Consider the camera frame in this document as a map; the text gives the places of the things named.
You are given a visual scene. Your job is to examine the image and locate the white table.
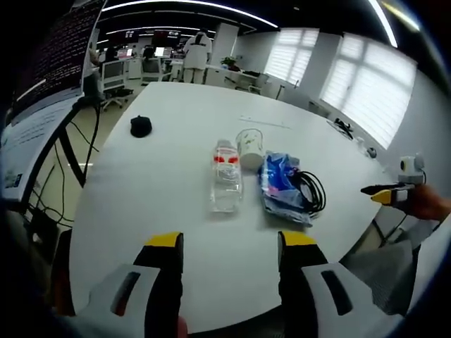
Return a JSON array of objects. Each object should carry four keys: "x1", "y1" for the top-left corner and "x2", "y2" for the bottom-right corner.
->
[{"x1": 68, "y1": 81, "x2": 402, "y2": 335}]

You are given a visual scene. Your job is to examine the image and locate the large display screen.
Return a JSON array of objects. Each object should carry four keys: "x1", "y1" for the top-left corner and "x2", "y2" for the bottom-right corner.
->
[{"x1": 0, "y1": 0, "x2": 109, "y2": 212}]

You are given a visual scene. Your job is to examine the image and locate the black screen stand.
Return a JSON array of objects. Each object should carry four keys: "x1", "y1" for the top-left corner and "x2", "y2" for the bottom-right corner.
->
[{"x1": 20, "y1": 94, "x2": 104, "y2": 214}]

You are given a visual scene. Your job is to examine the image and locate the grey fabric chair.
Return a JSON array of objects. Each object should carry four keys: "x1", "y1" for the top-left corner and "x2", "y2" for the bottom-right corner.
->
[{"x1": 338, "y1": 239, "x2": 424, "y2": 316}]

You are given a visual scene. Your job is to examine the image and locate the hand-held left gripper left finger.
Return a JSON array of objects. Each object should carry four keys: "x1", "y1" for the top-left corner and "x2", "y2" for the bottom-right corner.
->
[{"x1": 75, "y1": 231, "x2": 185, "y2": 338}]

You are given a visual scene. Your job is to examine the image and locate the window with white blinds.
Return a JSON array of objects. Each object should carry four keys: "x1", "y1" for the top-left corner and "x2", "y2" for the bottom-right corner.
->
[
  {"x1": 263, "y1": 27, "x2": 320, "y2": 85},
  {"x1": 319, "y1": 33, "x2": 419, "y2": 151}
]

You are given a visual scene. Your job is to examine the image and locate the black cap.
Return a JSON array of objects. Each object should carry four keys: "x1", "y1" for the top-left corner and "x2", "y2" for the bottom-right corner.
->
[{"x1": 130, "y1": 115, "x2": 154, "y2": 139}]

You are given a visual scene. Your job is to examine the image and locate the white paper cup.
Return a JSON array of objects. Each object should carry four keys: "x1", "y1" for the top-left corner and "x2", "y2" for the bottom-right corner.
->
[{"x1": 235, "y1": 128, "x2": 265, "y2": 172}]

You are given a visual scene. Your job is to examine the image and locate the person's right hand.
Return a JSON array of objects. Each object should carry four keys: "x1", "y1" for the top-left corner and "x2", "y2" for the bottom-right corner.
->
[{"x1": 404, "y1": 184, "x2": 451, "y2": 223}]

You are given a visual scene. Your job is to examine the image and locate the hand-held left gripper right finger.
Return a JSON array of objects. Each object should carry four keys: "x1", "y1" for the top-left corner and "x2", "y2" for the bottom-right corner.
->
[{"x1": 277, "y1": 230, "x2": 385, "y2": 338}]

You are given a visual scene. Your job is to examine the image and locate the clear plastic bottle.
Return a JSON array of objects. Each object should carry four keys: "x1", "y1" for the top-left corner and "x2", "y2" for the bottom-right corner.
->
[{"x1": 207, "y1": 139, "x2": 246, "y2": 216}]

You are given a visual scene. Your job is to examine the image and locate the black object on table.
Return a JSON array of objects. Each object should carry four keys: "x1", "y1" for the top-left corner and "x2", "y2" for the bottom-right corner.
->
[{"x1": 333, "y1": 118, "x2": 354, "y2": 134}]

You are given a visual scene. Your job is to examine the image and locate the black cable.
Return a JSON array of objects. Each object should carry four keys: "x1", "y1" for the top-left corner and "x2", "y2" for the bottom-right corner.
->
[{"x1": 295, "y1": 170, "x2": 327, "y2": 216}]

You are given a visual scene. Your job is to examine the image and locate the blue plastic bag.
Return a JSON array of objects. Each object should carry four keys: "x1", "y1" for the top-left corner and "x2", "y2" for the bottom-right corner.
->
[{"x1": 258, "y1": 150, "x2": 314, "y2": 228}]

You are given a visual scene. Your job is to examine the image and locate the white office chair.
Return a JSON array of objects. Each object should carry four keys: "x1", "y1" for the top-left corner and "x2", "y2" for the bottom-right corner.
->
[{"x1": 100, "y1": 58, "x2": 135, "y2": 110}]

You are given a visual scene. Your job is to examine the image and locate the black floor cables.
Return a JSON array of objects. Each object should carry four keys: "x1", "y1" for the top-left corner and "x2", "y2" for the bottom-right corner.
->
[{"x1": 27, "y1": 105, "x2": 101, "y2": 230}]

